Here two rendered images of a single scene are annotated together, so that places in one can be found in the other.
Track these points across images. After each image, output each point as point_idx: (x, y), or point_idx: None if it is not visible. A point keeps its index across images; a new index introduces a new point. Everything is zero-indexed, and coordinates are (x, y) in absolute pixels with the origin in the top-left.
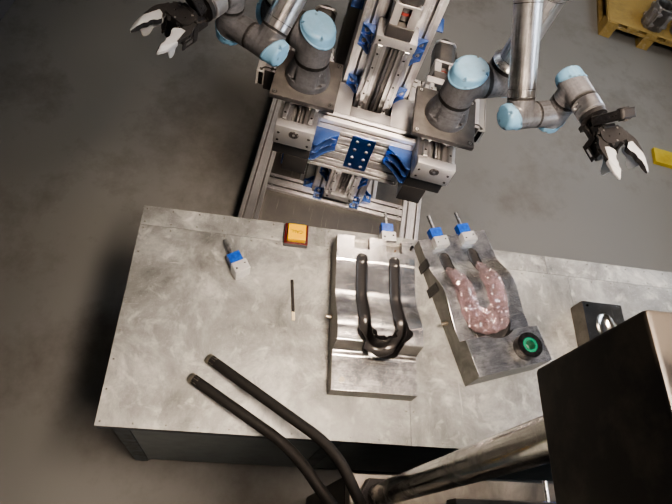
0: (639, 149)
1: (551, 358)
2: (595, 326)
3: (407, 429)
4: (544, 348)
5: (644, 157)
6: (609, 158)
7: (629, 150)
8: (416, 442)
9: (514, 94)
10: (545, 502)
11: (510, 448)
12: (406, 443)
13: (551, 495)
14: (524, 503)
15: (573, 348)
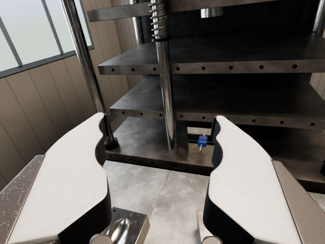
0: (44, 166)
1: (197, 210)
2: (126, 242)
3: (321, 202)
4: (201, 220)
5: (70, 131)
6: (266, 160)
7: (107, 179)
8: (310, 193)
9: None
10: (299, 59)
11: None
12: (318, 194)
13: (209, 162)
14: (314, 58)
15: (149, 240)
